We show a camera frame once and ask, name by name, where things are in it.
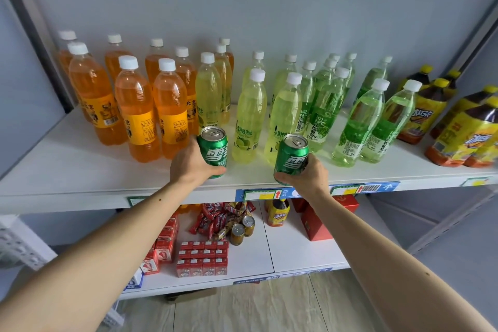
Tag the person's right hand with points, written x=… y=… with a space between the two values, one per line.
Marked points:
x=311 y=184

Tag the person's left hand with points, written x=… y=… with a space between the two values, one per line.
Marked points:
x=190 y=168

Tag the green drink can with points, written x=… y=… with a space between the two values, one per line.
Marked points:
x=212 y=149
x=292 y=156

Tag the group of pale green bottles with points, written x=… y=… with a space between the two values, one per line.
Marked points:
x=323 y=110

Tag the gold drink can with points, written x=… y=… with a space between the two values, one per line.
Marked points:
x=237 y=235
x=249 y=226

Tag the group of pale yellow bottles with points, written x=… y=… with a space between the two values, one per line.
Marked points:
x=249 y=117

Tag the white shelf with blue labels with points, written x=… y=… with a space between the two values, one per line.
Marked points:
x=97 y=176

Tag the group of brown tea bottles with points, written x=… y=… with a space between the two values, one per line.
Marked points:
x=455 y=137

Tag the person's right forearm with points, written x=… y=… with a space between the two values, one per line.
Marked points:
x=389 y=265

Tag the person's left forearm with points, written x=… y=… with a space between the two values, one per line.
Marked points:
x=85 y=258

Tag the large red box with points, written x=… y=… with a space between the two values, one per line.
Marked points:
x=319 y=226

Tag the pile of red snack packets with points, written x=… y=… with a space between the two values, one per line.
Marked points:
x=210 y=219

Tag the yellow green price tag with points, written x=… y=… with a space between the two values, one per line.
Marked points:
x=475 y=182
x=136 y=200

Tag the blue price label strip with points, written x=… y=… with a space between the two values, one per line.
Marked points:
x=381 y=187
x=280 y=276

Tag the stack of small red cartons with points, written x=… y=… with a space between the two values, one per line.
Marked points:
x=202 y=261

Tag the stack of white blue cartons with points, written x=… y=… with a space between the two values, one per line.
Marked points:
x=134 y=281

